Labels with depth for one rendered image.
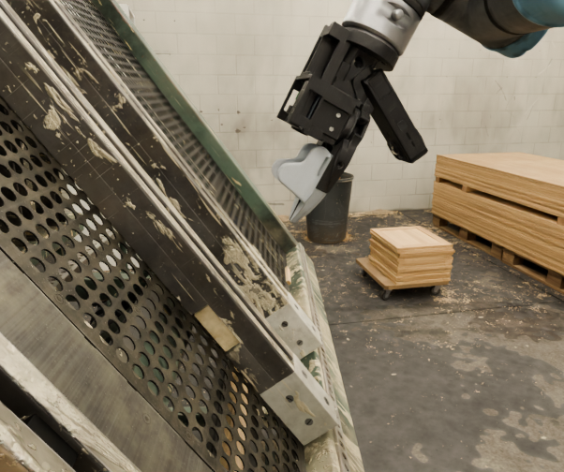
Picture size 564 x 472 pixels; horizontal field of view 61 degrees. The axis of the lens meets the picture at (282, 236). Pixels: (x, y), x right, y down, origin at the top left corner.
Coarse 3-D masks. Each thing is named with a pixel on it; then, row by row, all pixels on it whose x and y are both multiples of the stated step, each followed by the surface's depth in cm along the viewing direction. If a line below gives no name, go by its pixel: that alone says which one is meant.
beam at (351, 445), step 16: (288, 256) 172; (304, 288) 139; (304, 304) 128; (320, 304) 145; (320, 320) 131; (336, 368) 113; (320, 384) 94; (336, 384) 104; (336, 400) 96; (352, 432) 93; (304, 448) 81; (320, 448) 78; (352, 448) 86; (320, 464) 75; (352, 464) 81
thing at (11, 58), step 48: (0, 0) 64; (0, 48) 62; (48, 96) 64; (48, 144) 65; (96, 144) 65; (96, 192) 67; (144, 192) 68; (144, 240) 70; (192, 240) 74; (192, 288) 72; (240, 288) 78; (240, 336) 74; (288, 384) 77
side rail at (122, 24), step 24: (96, 0) 150; (120, 24) 152; (120, 48) 154; (144, 48) 154; (168, 72) 161; (144, 96) 159; (168, 96) 159; (192, 120) 161; (216, 144) 164; (240, 168) 171; (240, 192) 169; (264, 216) 172; (288, 240) 174
